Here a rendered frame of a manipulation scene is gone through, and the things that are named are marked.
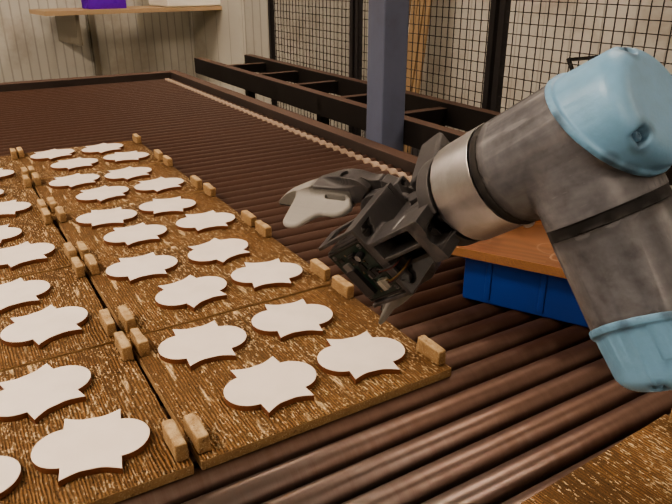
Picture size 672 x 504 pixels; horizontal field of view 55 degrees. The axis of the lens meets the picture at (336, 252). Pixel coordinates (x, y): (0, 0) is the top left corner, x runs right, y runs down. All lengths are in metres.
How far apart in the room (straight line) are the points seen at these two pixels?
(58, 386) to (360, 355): 0.45
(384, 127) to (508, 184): 1.91
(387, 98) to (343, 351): 1.39
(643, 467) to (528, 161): 0.60
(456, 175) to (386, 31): 1.85
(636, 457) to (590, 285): 0.56
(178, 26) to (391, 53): 4.16
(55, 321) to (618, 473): 0.91
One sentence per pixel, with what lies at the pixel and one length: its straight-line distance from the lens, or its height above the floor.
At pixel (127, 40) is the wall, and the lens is 6.10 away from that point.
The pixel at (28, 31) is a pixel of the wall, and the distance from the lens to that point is 5.87.
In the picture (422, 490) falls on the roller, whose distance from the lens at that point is 0.87.
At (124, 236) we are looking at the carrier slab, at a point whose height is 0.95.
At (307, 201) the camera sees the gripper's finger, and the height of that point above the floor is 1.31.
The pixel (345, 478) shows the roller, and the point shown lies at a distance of 0.86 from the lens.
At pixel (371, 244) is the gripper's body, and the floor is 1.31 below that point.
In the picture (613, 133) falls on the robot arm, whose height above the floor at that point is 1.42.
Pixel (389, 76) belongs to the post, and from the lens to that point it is 2.30.
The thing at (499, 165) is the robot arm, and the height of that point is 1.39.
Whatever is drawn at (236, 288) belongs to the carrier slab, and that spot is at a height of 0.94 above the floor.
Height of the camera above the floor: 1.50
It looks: 23 degrees down
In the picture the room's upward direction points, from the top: straight up
